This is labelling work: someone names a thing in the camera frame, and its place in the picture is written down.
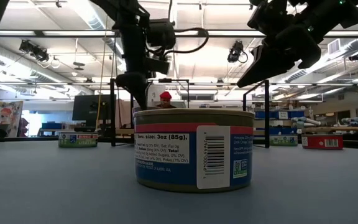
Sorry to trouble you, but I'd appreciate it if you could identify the blue bin rack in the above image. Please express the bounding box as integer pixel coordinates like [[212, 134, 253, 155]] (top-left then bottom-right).
[[255, 109, 306, 136]]

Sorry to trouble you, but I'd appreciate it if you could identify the wooden workbench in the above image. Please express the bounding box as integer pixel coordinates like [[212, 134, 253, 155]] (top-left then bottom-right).
[[303, 125, 358, 134]]

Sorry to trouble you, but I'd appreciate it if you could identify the person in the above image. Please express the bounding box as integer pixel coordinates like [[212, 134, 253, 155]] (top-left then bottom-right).
[[157, 91, 177, 110]]

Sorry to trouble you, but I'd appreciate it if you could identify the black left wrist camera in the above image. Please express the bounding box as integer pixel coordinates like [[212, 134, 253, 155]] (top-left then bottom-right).
[[144, 57, 171, 76]]

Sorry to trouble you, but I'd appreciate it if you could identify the white ceiling vent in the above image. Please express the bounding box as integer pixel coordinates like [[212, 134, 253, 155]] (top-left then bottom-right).
[[327, 39, 341, 55]]

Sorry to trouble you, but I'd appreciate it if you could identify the green label tuna can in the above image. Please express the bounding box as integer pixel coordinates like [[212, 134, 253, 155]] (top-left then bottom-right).
[[269, 134, 299, 147], [58, 131, 99, 149]]

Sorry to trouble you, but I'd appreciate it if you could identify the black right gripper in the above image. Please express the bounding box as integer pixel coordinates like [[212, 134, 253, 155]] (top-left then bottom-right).
[[236, 24, 323, 89]]

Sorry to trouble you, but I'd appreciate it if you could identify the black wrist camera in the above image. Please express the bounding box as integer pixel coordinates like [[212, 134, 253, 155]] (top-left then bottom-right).
[[247, 0, 293, 38], [144, 57, 171, 76]]

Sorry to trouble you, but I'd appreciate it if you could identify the black ceiling camera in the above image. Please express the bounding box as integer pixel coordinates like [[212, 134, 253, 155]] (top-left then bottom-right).
[[227, 40, 249, 63]]

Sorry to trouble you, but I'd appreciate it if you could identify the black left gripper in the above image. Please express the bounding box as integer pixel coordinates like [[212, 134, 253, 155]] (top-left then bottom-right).
[[115, 70, 151, 110]]

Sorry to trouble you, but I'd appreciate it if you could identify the colourful cartoon banner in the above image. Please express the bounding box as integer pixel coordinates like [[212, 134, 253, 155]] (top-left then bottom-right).
[[0, 99, 24, 138]]

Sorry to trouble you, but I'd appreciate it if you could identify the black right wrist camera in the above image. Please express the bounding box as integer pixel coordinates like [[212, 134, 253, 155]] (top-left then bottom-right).
[[247, 0, 293, 38]]

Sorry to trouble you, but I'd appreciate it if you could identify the yellow hanging cable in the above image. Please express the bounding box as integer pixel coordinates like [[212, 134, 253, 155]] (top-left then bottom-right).
[[95, 15, 109, 129]]

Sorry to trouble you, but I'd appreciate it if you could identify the blue label gold-top can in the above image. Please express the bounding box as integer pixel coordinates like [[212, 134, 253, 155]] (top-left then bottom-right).
[[133, 108, 255, 194]]

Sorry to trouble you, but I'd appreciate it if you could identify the black monitor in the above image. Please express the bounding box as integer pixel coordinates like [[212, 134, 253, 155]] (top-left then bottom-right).
[[72, 95, 117, 128]]

